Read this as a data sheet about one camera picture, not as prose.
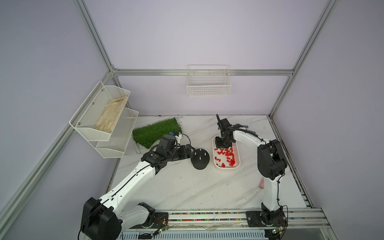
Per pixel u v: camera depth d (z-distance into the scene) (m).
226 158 0.96
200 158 0.84
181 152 0.69
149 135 1.01
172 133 0.72
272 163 0.54
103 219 0.38
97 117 0.78
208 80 0.94
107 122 0.76
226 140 0.83
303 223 0.74
